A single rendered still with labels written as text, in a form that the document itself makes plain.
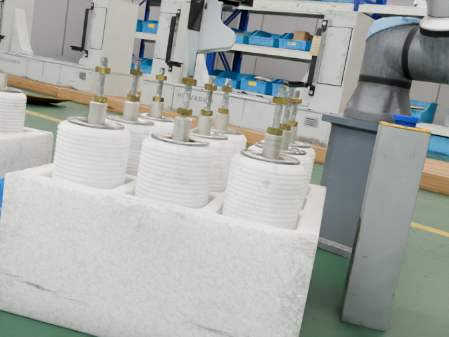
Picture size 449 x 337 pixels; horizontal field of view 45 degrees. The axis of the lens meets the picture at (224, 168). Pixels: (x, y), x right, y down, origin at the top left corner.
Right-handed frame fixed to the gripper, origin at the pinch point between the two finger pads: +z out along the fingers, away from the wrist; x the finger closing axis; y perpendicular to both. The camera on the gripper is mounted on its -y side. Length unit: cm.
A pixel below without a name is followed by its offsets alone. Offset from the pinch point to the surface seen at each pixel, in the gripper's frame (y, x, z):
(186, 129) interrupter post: 1.2, -0.9, 8.1
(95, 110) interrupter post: -10.9, 1.9, 7.8
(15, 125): -30.5, 30.9, 15.6
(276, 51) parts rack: 77, 547, -40
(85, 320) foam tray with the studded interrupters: -7.4, -5.8, 33.0
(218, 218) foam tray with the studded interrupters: 6.5, -8.7, 16.9
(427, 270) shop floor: 58, 43, 35
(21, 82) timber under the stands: -145, 381, 30
